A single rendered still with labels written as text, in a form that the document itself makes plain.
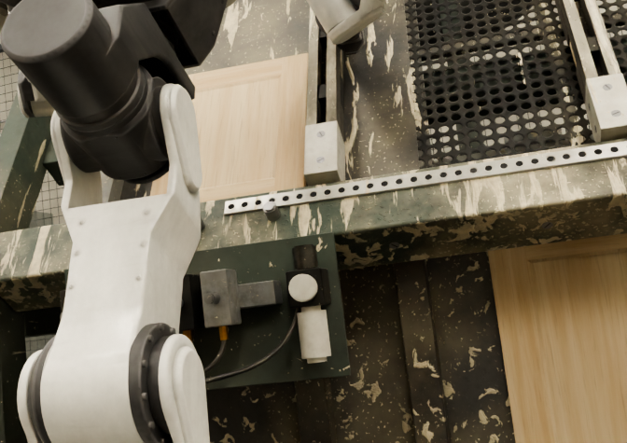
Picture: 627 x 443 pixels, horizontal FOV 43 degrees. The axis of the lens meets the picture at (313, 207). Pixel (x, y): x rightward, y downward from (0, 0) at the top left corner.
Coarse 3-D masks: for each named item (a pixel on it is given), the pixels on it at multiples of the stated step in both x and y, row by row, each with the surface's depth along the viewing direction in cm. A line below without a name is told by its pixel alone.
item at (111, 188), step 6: (102, 174) 160; (102, 180) 159; (108, 180) 158; (114, 180) 159; (120, 180) 161; (102, 186) 158; (108, 186) 157; (114, 186) 158; (120, 186) 161; (108, 192) 156; (114, 192) 158; (120, 192) 161; (108, 198) 155; (114, 198) 157
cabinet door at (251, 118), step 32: (256, 64) 173; (288, 64) 171; (224, 96) 170; (256, 96) 167; (288, 96) 164; (224, 128) 163; (256, 128) 161; (288, 128) 158; (224, 160) 157; (256, 160) 155; (288, 160) 152; (160, 192) 156; (224, 192) 151; (256, 192) 149
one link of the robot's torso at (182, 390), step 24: (168, 360) 87; (192, 360) 91; (24, 384) 89; (168, 384) 86; (192, 384) 90; (24, 408) 89; (168, 408) 86; (192, 408) 89; (24, 432) 90; (192, 432) 88
